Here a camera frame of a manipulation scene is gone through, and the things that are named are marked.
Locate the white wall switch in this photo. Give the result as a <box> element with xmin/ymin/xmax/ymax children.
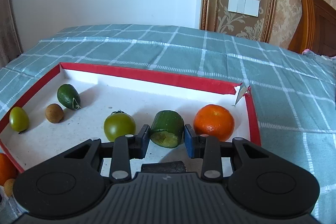
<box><xmin>227</xmin><ymin>0</ymin><xmax>260</xmax><ymax>17</ymax></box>

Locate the red shallow cardboard tray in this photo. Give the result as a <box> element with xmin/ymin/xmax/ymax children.
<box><xmin>0</xmin><ymin>62</ymin><xmax>262</xmax><ymax>174</ymax></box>

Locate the brown longan fruit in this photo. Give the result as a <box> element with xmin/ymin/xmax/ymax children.
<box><xmin>3</xmin><ymin>178</ymin><xmax>15</xmax><ymax>197</ymax></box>
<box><xmin>45</xmin><ymin>103</ymin><xmax>64</xmax><ymax>123</ymax></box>

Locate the small orange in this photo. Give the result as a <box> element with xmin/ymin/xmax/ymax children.
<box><xmin>193</xmin><ymin>104</ymin><xmax>235</xmax><ymax>141</ymax></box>

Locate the large orange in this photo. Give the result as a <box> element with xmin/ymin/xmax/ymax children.
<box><xmin>0</xmin><ymin>153</ymin><xmax>18</xmax><ymax>186</ymax></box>

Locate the short dark eggplant chunk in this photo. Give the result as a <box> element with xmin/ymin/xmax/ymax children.
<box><xmin>141</xmin><ymin>161</ymin><xmax>186</xmax><ymax>173</ymax></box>

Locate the green avocado-like fruit end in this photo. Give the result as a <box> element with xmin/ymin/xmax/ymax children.
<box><xmin>57</xmin><ymin>84</ymin><xmax>81</xmax><ymax>110</ymax></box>

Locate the patterned curtain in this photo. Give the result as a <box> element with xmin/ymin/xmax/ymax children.
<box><xmin>0</xmin><ymin>0</ymin><xmax>22</xmax><ymax>68</ymax></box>

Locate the cut cucumber piece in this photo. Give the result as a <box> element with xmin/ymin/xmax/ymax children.
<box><xmin>149</xmin><ymin>110</ymin><xmax>185</xmax><ymax>148</ymax></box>

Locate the green plaid bedsheet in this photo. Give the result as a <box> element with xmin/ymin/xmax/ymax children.
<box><xmin>1</xmin><ymin>24</ymin><xmax>335</xmax><ymax>223</ymax></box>

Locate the wooden headboard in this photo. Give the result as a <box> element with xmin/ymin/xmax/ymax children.
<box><xmin>288</xmin><ymin>0</ymin><xmax>336</xmax><ymax>57</ymax></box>

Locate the green tomato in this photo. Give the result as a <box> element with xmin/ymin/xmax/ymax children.
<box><xmin>104</xmin><ymin>110</ymin><xmax>136</xmax><ymax>142</ymax></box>
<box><xmin>9</xmin><ymin>107</ymin><xmax>30</xmax><ymax>133</ymax></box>

